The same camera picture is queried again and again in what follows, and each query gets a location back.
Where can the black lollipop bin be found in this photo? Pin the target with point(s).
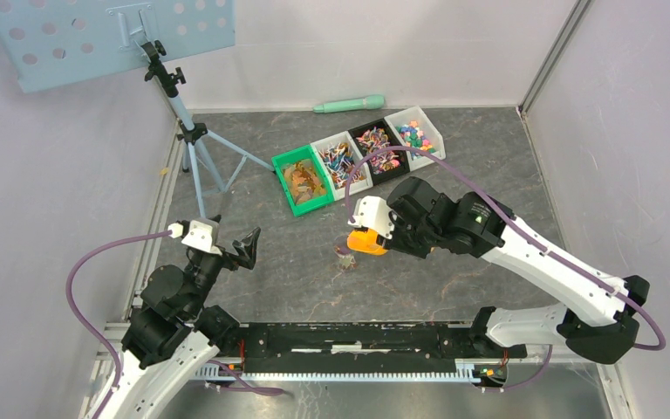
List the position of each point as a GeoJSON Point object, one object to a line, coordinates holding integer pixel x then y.
{"type": "Point", "coordinates": [372, 137]}

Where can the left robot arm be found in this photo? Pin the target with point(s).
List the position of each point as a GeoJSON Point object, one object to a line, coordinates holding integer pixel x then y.
{"type": "Point", "coordinates": [173, 333]}

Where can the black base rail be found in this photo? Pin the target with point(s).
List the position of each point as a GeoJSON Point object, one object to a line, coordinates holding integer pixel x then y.
{"type": "Point", "coordinates": [361, 347]}

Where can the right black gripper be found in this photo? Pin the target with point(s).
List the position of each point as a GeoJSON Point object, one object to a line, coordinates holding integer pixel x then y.
{"type": "Point", "coordinates": [396, 243]}

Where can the white lollipop bin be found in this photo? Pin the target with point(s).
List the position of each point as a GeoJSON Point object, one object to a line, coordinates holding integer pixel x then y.
{"type": "Point", "coordinates": [337, 155]}

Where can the light blue music stand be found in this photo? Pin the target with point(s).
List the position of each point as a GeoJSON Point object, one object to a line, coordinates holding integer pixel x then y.
{"type": "Point", "coordinates": [58, 43]}

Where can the green candy bin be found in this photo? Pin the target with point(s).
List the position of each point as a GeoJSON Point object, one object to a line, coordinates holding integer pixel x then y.
{"type": "Point", "coordinates": [303, 179]}

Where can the yellow plastic scoop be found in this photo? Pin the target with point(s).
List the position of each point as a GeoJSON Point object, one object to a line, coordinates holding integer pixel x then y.
{"type": "Point", "coordinates": [366, 241]}

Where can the white candy bin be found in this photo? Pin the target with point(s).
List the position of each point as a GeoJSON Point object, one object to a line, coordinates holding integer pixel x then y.
{"type": "Point", "coordinates": [414, 129]}

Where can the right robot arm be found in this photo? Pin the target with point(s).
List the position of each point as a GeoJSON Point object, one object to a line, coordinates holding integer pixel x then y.
{"type": "Point", "coordinates": [594, 313]}

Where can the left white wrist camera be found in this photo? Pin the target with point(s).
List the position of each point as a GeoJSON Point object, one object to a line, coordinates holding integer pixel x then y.
{"type": "Point", "coordinates": [199, 234]}

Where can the clear plastic jar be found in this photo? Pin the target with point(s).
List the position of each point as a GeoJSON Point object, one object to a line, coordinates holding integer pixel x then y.
{"type": "Point", "coordinates": [346, 259]}

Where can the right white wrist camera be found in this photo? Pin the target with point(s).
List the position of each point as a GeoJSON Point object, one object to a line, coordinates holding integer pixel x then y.
{"type": "Point", "coordinates": [373, 213]}

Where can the mint green cylindrical handle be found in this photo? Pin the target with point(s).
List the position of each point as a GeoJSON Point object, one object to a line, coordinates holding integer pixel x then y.
{"type": "Point", "coordinates": [370, 102]}

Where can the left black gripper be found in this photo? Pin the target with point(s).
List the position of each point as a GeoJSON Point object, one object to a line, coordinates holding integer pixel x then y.
{"type": "Point", "coordinates": [249, 243]}

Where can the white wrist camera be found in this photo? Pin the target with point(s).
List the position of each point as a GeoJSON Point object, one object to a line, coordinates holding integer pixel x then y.
{"type": "Point", "coordinates": [373, 213]}
{"type": "Point", "coordinates": [199, 234]}

